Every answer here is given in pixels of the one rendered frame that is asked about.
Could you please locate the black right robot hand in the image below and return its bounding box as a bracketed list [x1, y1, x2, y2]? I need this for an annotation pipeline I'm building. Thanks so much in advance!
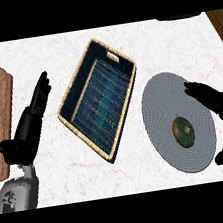
[182, 76, 223, 173]

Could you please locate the dark green squash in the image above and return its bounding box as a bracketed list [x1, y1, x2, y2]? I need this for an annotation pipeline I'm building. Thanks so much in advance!
[170, 114, 198, 151]

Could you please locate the blue wicker basket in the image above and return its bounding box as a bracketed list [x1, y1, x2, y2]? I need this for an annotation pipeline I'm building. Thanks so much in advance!
[46, 32, 151, 172]

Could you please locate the black object at edge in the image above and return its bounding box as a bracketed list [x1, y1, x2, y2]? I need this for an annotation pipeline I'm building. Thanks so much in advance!
[155, 11, 203, 24]

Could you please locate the grey round placemat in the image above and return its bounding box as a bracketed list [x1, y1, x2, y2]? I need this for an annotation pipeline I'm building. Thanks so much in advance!
[136, 65, 223, 180]

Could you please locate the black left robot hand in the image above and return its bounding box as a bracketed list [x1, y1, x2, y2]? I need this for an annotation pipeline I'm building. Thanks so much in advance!
[0, 70, 63, 171]

